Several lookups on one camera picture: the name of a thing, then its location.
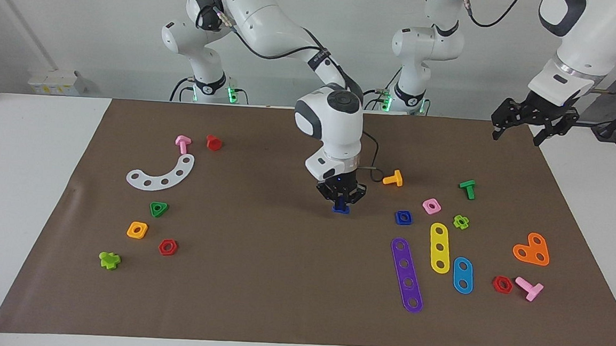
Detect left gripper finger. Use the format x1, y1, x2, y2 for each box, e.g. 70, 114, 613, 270
533, 109, 581, 149
490, 99, 516, 141

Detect orange plastic screw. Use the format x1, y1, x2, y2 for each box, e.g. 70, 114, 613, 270
382, 169, 405, 188

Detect orange square nut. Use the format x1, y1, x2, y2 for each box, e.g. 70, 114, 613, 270
126, 221, 149, 240

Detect lime cross-head screw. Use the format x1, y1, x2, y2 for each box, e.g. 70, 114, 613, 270
98, 251, 122, 271

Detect purple four-hole strip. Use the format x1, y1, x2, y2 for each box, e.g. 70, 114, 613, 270
387, 237, 428, 314

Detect yellow three-hole strip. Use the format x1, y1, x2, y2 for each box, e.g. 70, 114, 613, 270
428, 222, 454, 275

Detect brown table mat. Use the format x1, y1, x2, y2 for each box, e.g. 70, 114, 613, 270
0, 90, 616, 346

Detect orange three-hole angle plate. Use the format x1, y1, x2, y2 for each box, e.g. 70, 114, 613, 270
511, 231, 552, 267

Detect blue two-hole strip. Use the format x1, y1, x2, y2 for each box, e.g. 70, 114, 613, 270
451, 256, 476, 295

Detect white curved five-hole strip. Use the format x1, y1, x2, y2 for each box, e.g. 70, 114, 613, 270
125, 150, 196, 194

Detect white box with yellow labels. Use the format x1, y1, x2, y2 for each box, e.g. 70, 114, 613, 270
27, 68, 101, 98

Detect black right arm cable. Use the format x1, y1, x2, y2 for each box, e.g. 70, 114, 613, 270
209, 7, 398, 184

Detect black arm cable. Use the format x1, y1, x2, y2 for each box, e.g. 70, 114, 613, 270
209, 7, 398, 184
455, 0, 616, 96

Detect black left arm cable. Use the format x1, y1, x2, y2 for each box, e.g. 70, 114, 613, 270
455, 0, 616, 96

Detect black base cable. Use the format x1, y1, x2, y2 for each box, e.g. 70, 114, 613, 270
170, 76, 194, 103
362, 87, 391, 113

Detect black velcro cable strap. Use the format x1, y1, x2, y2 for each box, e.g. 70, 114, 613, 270
308, 46, 331, 72

